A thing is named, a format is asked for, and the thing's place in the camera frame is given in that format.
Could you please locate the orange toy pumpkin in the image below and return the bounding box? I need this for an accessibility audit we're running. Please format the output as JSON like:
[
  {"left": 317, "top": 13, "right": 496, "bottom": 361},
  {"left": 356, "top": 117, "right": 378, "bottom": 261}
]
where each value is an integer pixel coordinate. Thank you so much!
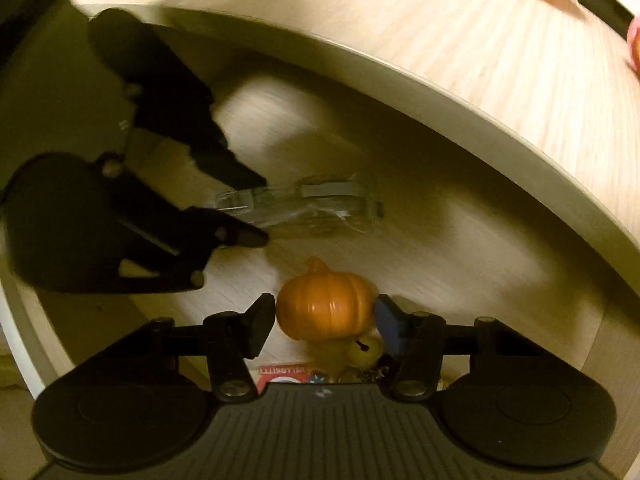
[{"left": 276, "top": 256, "right": 377, "bottom": 344}]

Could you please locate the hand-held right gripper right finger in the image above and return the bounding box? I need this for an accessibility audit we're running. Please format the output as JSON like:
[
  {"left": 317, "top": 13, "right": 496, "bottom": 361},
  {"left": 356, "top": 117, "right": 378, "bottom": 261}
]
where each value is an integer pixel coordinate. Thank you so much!
[{"left": 374, "top": 294, "right": 527, "bottom": 403}]

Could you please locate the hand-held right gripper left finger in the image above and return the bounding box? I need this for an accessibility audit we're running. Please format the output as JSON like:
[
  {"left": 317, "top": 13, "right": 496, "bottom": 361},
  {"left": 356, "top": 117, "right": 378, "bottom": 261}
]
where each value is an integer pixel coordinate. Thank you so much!
[{"left": 119, "top": 292, "right": 277, "bottom": 405}]

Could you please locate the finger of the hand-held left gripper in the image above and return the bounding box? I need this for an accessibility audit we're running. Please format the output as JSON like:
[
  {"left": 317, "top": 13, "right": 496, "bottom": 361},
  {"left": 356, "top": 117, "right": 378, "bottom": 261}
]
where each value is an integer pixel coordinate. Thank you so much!
[
  {"left": 87, "top": 7, "right": 268, "bottom": 192},
  {"left": 114, "top": 170, "right": 270, "bottom": 294}
]

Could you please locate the white drawer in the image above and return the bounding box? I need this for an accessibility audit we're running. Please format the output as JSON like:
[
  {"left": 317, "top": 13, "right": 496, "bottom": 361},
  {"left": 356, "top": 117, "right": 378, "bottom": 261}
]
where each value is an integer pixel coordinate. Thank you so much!
[{"left": 0, "top": 5, "right": 640, "bottom": 403}]

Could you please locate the small dark keychain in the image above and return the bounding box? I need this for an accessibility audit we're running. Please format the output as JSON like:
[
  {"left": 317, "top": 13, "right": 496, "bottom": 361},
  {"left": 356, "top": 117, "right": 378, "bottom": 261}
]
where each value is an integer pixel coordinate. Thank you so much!
[{"left": 345, "top": 362, "right": 397, "bottom": 386}]

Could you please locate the pink toy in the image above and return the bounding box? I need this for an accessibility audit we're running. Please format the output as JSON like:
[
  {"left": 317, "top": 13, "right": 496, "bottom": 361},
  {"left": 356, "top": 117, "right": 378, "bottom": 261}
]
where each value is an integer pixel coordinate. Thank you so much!
[{"left": 626, "top": 15, "right": 640, "bottom": 74}]

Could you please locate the red white packet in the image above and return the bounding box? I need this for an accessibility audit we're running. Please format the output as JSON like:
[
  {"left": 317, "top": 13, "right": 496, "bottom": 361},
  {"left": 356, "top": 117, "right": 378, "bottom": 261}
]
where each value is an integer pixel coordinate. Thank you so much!
[{"left": 255, "top": 362, "right": 321, "bottom": 397}]

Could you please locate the small yellow toy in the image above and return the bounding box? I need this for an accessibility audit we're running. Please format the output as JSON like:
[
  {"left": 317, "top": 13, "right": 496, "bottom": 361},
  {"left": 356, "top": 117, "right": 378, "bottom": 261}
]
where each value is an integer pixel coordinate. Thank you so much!
[{"left": 344, "top": 332, "right": 387, "bottom": 369}]

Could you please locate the clear plastic packet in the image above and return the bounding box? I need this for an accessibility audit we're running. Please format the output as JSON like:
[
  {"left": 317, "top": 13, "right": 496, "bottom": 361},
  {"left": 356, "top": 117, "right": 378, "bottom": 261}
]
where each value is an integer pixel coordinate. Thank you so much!
[{"left": 210, "top": 172, "right": 384, "bottom": 237}]

